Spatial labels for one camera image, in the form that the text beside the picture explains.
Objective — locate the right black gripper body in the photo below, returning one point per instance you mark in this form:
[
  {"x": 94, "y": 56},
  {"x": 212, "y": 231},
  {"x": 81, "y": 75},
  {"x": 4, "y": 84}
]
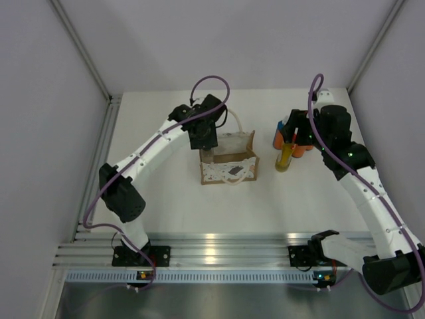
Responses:
[{"x": 305, "y": 133}]

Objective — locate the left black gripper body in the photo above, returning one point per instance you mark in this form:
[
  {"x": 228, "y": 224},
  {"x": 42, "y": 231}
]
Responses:
[{"x": 208, "y": 141}]

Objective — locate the orange spray bottle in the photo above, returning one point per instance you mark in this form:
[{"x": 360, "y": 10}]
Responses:
[
  {"x": 300, "y": 150},
  {"x": 278, "y": 137},
  {"x": 311, "y": 148}
]

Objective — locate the clear bottle dark cap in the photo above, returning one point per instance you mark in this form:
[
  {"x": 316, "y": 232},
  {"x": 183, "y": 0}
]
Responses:
[{"x": 207, "y": 156}]

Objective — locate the yellow bottle red cap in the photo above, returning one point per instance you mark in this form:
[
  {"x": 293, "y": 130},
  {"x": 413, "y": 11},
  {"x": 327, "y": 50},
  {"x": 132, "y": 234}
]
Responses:
[{"x": 283, "y": 161}]

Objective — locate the canvas jute tote bag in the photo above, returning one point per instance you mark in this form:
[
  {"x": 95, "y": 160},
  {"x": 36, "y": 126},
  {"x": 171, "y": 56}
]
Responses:
[{"x": 234, "y": 158}]

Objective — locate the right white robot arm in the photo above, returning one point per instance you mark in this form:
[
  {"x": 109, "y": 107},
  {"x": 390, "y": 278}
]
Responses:
[{"x": 397, "y": 260}]

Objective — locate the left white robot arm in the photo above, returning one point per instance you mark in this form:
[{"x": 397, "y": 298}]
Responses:
[{"x": 121, "y": 183}]

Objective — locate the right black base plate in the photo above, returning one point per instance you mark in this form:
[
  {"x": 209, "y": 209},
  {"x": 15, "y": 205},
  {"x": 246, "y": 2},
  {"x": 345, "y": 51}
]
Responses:
[{"x": 300, "y": 256}]

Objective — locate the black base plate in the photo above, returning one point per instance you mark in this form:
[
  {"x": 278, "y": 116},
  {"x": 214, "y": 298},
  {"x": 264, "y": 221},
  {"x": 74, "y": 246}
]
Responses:
[
  {"x": 125, "y": 257},
  {"x": 300, "y": 256}
]

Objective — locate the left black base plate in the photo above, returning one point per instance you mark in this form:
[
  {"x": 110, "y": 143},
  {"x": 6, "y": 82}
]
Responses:
[{"x": 125, "y": 257}]

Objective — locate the right aluminium frame post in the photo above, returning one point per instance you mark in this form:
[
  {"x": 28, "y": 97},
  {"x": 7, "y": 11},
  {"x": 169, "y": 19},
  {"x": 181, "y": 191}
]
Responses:
[{"x": 394, "y": 12}]

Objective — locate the aluminium frame post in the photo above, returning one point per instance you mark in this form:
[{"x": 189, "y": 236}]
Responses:
[
  {"x": 59, "y": 10},
  {"x": 394, "y": 12}
]

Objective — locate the left aluminium frame post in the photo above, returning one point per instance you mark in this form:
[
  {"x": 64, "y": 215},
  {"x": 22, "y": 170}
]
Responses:
[{"x": 59, "y": 10}]

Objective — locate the aluminium mounting rail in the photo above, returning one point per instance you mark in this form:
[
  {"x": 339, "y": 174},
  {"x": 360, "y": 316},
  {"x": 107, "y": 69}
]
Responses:
[{"x": 188, "y": 250}]

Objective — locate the slotted grey cable duct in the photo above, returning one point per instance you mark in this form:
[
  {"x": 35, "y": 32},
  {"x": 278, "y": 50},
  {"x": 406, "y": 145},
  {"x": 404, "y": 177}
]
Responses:
[{"x": 200, "y": 276}]

